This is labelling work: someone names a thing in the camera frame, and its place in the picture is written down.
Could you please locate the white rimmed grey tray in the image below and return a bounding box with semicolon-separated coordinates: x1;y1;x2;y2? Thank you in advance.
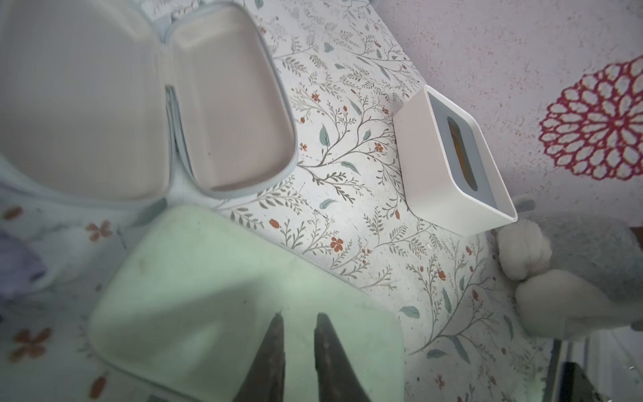
394;85;517;237

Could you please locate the grey husky plush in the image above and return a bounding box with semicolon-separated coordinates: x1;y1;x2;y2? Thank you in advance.
497;197;642;341

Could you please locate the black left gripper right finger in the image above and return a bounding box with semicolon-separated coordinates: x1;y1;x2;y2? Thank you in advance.
314;313;371;402

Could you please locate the mint umbrella case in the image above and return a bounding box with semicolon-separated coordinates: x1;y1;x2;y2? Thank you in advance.
89;205;405;401

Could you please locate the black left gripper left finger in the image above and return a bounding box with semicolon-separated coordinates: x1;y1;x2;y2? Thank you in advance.
234;313;286;402

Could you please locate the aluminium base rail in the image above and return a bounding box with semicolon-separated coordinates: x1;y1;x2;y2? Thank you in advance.
542;326;643;402

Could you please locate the beige roll in tray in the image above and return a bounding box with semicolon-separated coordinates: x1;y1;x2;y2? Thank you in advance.
446;116;479;194

